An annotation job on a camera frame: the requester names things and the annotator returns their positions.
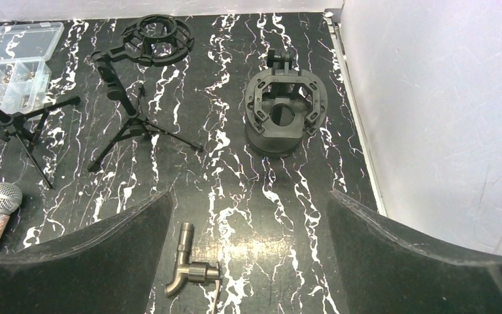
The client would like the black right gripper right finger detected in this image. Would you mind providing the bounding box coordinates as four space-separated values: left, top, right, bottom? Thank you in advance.
327 190 502 313

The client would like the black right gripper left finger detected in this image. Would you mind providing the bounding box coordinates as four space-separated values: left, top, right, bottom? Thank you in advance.
0 193 173 313

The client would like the black tripod mic stand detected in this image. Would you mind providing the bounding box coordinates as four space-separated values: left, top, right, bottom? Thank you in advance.
0 96 81 189

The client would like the black shock-mount stand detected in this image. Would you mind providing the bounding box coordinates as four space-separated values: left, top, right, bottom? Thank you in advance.
88 14 204 173

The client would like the clear plastic parts box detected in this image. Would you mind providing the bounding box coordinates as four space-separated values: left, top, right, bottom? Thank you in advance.
0 22 64 114

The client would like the aluminium rail frame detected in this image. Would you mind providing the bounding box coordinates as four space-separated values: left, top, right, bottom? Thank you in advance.
324 7 388 217

